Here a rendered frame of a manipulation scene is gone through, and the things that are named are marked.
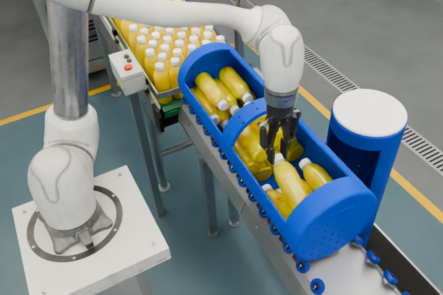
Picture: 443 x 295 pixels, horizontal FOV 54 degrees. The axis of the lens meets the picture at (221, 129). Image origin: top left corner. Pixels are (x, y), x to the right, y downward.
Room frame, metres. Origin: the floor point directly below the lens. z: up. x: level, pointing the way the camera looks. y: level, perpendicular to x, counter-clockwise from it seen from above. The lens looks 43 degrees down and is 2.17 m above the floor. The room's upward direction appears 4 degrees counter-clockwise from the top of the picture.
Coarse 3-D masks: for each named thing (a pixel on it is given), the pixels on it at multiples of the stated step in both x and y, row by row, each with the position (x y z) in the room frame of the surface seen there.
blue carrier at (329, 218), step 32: (192, 64) 1.41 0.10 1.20; (224, 64) 1.52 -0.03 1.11; (192, 96) 1.30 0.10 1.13; (256, 96) 1.38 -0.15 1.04; (224, 128) 1.08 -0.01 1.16; (320, 160) 0.99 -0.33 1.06; (256, 192) 0.84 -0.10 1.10; (320, 192) 0.73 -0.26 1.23; (352, 192) 0.72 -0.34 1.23; (288, 224) 0.70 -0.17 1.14; (320, 224) 0.68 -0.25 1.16; (352, 224) 0.73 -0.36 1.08; (320, 256) 0.69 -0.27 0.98
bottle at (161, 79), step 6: (156, 72) 1.56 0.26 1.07; (162, 72) 1.55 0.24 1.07; (156, 78) 1.55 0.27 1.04; (162, 78) 1.54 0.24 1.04; (168, 78) 1.56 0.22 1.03; (156, 84) 1.55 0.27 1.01; (162, 84) 1.54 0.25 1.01; (168, 84) 1.55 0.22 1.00; (162, 90) 1.54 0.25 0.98; (162, 102) 1.54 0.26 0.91; (168, 102) 1.54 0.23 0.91
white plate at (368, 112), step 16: (352, 96) 1.35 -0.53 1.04; (368, 96) 1.35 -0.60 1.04; (384, 96) 1.34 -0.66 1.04; (336, 112) 1.26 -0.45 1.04; (352, 112) 1.26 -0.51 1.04; (368, 112) 1.25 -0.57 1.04; (384, 112) 1.25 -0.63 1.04; (400, 112) 1.24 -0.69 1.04; (352, 128) 1.17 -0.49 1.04; (368, 128) 1.16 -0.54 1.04; (384, 128) 1.16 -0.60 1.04; (400, 128) 1.15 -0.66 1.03
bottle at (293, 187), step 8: (280, 160) 0.89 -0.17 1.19; (280, 168) 0.86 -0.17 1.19; (288, 168) 0.86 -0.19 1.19; (280, 176) 0.84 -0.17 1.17; (288, 176) 0.83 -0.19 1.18; (296, 176) 0.83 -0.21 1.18; (280, 184) 0.83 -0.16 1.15; (288, 184) 0.81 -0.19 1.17; (296, 184) 0.81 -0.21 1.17; (304, 184) 0.82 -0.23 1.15; (288, 192) 0.80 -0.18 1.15; (296, 192) 0.79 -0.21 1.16; (304, 192) 0.79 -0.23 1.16; (288, 200) 0.78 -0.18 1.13; (296, 200) 0.77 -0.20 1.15
